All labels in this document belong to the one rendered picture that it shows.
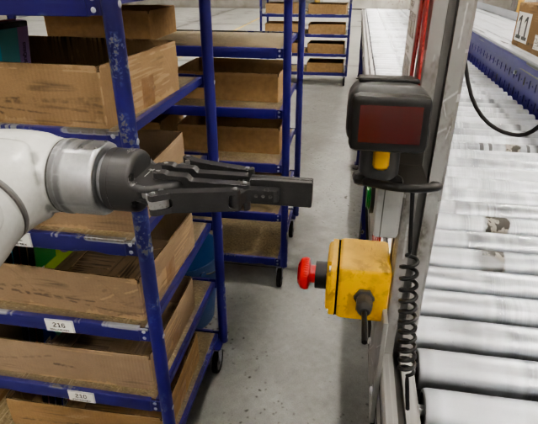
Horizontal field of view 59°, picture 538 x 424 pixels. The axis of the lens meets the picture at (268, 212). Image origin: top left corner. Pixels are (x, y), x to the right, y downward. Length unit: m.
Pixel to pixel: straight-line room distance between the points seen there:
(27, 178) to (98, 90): 0.27
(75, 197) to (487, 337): 0.54
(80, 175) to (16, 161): 0.07
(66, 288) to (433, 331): 0.71
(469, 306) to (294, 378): 0.96
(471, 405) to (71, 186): 0.50
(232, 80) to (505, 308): 1.29
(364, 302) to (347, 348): 1.20
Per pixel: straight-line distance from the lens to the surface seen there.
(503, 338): 0.70
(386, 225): 0.51
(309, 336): 1.76
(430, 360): 0.63
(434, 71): 0.48
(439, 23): 0.47
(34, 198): 0.59
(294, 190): 0.52
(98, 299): 1.03
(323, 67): 5.55
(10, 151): 0.60
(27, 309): 1.13
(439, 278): 0.79
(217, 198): 0.51
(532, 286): 0.83
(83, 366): 1.18
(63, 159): 0.58
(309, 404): 1.55
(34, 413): 1.39
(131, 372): 1.13
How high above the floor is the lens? 1.17
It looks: 27 degrees down
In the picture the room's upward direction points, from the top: straight up
